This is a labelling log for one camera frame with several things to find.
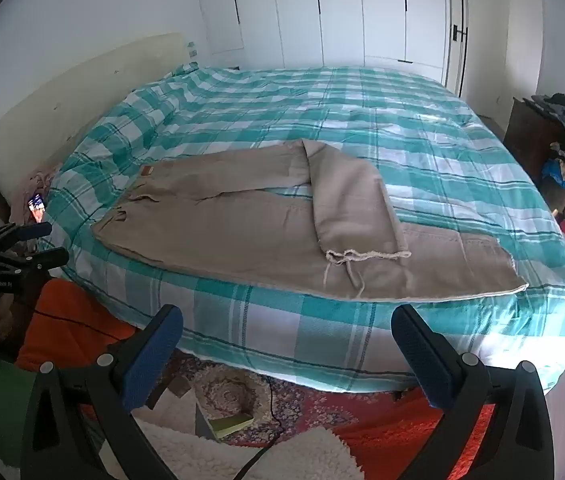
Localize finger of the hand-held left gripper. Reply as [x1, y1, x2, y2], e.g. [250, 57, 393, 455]
[0, 246, 70, 282]
[0, 221, 54, 256]

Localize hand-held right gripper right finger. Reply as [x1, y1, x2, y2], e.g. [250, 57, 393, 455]
[391, 304, 555, 480]

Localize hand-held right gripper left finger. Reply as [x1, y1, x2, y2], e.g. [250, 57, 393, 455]
[21, 304, 184, 480]

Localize beige pants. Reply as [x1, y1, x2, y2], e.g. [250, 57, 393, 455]
[91, 139, 529, 303]

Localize smartphone with lit screen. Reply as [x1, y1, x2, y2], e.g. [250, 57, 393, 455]
[26, 192, 48, 224]

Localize orange cloth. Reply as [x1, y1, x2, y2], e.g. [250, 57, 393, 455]
[15, 277, 139, 372]

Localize orange quilted mat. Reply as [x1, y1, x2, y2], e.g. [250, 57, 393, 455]
[232, 389, 498, 480]

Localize patterned red rug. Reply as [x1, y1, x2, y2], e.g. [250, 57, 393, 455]
[162, 349, 415, 453]

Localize cream padded headboard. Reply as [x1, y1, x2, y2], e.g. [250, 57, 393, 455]
[0, 32, 188, 211]

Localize white fluffy rug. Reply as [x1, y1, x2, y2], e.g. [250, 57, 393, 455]
[132, 385, 363, 480]

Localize teal checked blanket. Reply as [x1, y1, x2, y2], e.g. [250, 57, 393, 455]
[45, 62, 565, 393]

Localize dark wooden dresser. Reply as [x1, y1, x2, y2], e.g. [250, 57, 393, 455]
[505, 96, 565, 211]

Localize white door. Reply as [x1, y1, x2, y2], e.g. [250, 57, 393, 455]
[445, 0, 469, 97]

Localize white wardrobe doors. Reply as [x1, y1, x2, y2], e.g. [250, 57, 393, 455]
[192, 0, 450, 72]

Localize black cable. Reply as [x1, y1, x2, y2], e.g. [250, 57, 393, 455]
[232, 374, 285, 480]

